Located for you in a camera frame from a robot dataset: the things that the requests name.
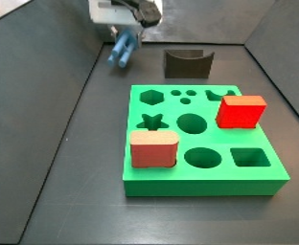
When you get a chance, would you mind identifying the blue three prong object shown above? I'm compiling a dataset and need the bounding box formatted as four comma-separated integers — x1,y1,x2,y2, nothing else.
107,29,138,68

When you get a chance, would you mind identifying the dull red rounded block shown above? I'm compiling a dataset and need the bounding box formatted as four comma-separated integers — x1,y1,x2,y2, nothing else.
130,130,179,168

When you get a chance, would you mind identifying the green shape sorter board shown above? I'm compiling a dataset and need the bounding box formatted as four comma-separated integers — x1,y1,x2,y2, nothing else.
123,85,290,196

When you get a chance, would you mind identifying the bright red rectangular block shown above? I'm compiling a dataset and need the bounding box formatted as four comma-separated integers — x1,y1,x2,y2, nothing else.
217,96,267,128

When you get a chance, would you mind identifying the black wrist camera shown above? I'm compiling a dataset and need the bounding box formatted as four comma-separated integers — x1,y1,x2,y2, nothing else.
135,0,163,28

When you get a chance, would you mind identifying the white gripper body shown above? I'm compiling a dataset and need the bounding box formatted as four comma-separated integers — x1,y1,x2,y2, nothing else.
88,0,138,25

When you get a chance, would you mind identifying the black curved fixture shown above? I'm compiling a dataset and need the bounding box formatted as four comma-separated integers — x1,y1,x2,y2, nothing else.
164,50,215,78

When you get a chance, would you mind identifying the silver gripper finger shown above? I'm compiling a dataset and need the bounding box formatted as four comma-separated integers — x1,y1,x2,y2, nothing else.
110,26,119,39
136,29,144,43

